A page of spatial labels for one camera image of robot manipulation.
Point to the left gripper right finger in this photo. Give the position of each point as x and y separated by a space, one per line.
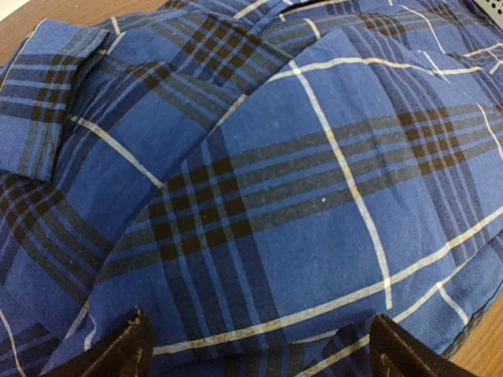
395 352

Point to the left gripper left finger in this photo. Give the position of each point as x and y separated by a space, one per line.
125 351

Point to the blue plaid long sleeve shirt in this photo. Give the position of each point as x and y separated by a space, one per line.
255 179

